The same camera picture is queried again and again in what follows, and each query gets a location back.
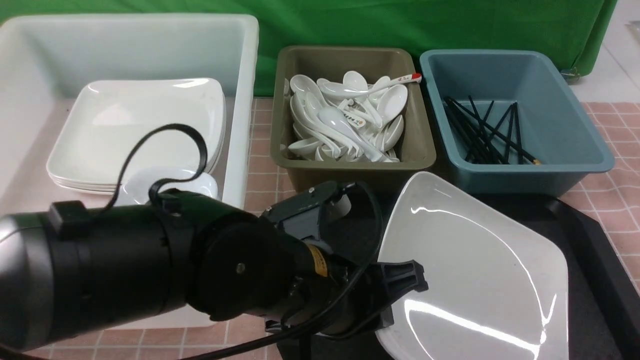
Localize black serving tray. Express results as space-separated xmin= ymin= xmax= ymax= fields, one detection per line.
xmin=267 ymin=194 xmax=640 ymax=360

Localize stack of white square plates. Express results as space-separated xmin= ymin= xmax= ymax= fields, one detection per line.
xmin=46 ymin=78 xmax=227 ymax=194

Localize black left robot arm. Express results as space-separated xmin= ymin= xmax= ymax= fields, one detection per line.
xmin=1 ymin=181 xmax=429 ymax=360

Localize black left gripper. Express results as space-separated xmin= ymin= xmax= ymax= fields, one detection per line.
xmin=262 ymin=181 xmax=429 ymax=336

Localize pile of white spoons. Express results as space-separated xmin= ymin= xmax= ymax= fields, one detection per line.
xmin=287 ymin=70 xmax=414 ymax=163

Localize olive green plastic bin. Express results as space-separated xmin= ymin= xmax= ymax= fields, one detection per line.
xmin=270 ymin=45 xmax=438 ymax=192

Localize green backdrop cloth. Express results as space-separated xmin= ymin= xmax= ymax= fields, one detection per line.
xmin=0 ymin=0 xmax=617 ymax=97

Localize red tipped white spoon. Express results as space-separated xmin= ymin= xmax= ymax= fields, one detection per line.
xmin=318 ymin=73 xmax=423 ymax=100

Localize large white plastic tub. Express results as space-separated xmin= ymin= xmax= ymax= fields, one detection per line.
xmin=0 ymin=13 xmax=260 ymax=331

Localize pink checkered tablecloth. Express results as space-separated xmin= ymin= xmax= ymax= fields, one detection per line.
xmin=1 ymin=98 xmax=639 ymax=360

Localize blue plastic bin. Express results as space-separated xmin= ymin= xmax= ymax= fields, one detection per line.
xmin=419 ymin=49 xmax=615 ymax=197

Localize large white square plate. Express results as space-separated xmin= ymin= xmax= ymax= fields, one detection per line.
xmin=375 ymin=172 xmax=569 ymax=360

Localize stack of small white bowls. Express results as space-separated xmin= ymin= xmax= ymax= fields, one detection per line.
xmin=115 ymin=166 xmax=220 ymax=207

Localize black chopsticks in blue bin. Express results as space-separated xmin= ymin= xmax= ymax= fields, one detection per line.
xmin=443 ymin=96 xmax=542 ymax=166

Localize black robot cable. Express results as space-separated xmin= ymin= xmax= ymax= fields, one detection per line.
xmin=100 ymin=123 xmax=209 ymax=211

